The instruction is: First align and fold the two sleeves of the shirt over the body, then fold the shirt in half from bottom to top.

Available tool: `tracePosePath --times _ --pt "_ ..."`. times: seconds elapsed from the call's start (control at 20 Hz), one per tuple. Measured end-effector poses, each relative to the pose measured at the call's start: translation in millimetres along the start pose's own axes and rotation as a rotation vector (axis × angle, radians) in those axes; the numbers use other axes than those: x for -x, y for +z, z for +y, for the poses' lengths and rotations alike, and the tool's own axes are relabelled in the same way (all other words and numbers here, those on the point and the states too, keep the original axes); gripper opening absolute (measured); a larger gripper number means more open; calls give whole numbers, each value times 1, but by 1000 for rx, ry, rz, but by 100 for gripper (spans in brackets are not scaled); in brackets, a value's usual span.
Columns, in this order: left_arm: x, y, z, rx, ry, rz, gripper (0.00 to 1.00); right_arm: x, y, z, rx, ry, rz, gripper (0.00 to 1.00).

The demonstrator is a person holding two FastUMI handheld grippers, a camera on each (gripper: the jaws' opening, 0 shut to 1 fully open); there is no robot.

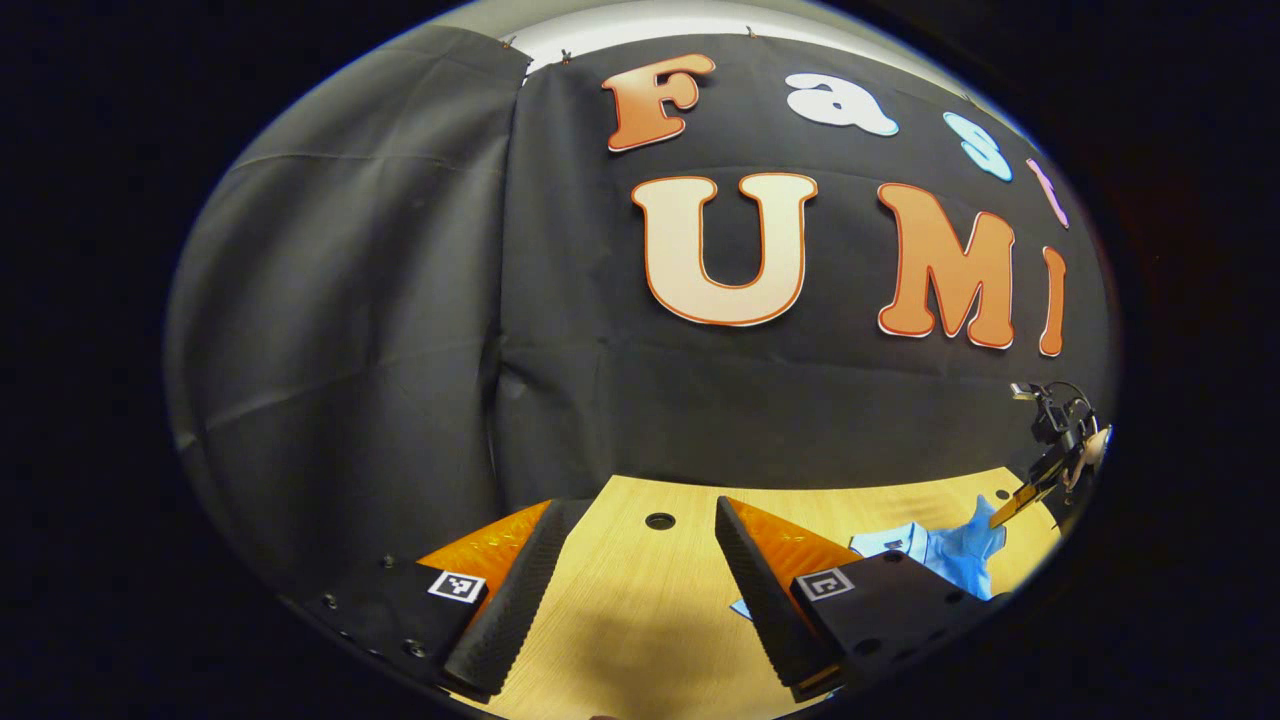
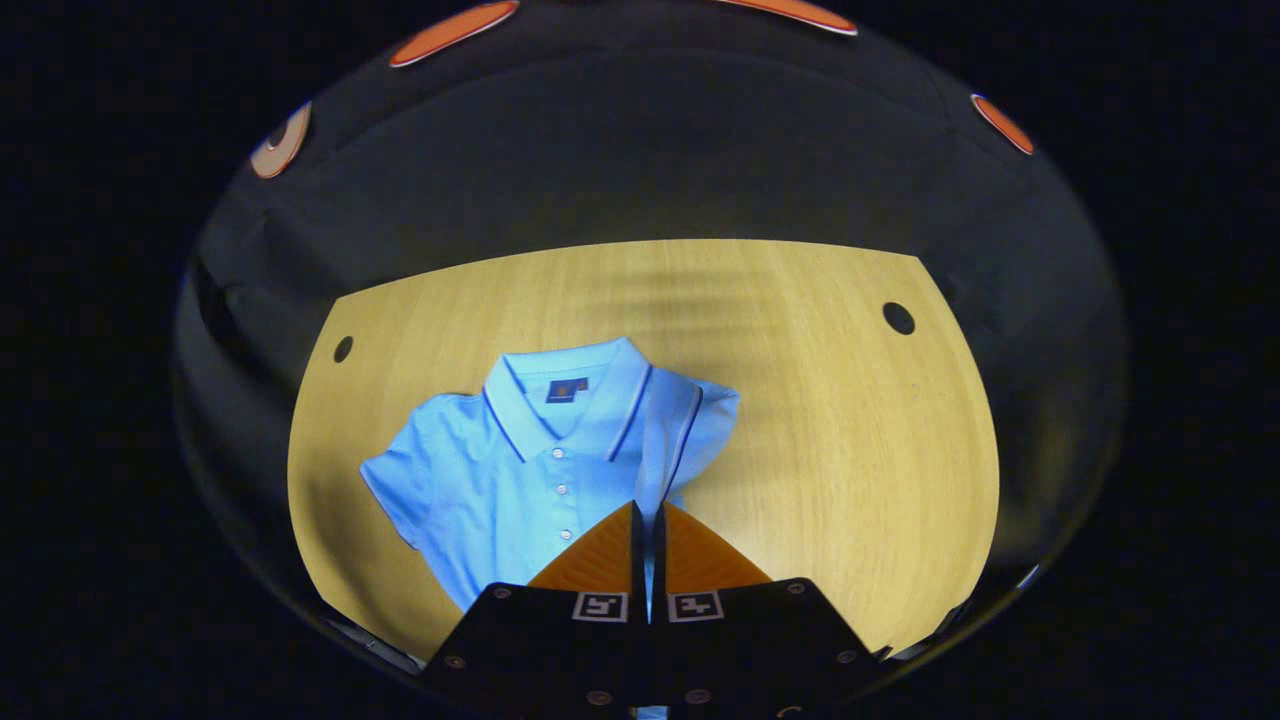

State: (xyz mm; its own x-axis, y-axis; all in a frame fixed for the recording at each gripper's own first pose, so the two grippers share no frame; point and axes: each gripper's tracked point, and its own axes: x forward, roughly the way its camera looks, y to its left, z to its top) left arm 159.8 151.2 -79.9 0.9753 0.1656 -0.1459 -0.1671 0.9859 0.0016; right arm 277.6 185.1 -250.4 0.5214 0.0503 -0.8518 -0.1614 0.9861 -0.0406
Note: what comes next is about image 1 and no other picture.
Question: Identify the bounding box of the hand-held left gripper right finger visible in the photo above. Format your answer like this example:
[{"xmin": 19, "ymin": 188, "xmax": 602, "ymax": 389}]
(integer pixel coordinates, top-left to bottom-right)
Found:
[{"xmin": 713, "ymin": 495, "xmax": 1006, "ymax": 703}]

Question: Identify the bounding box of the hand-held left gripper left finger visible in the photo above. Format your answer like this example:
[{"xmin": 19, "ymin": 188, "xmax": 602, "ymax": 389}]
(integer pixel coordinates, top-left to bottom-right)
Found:
[{"xmin": 290, "ymin": 498, "xmax": 593, "ymax": 703}]

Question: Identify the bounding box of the light blue T-shirt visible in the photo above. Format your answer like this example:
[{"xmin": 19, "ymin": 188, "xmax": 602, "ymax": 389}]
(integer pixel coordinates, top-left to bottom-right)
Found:
[{"xmin": 730, "ymin": 495, "xmax": 1009, "ymax": 621}]

